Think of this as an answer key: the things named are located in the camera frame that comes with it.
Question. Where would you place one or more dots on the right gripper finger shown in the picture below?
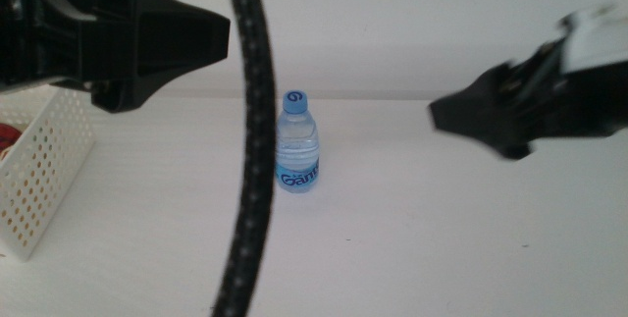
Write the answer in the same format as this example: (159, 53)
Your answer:
(481, 111)

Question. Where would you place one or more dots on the red cola can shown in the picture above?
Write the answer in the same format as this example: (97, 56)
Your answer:
(7, 135)

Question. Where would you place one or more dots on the clear water bottle blue cap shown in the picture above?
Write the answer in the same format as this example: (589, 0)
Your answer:
(299, 160)

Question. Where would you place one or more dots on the white perforated plastic basket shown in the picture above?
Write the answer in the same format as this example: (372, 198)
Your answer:
(22, 253)

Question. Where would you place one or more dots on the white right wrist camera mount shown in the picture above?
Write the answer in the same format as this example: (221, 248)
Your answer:
(598, 42)

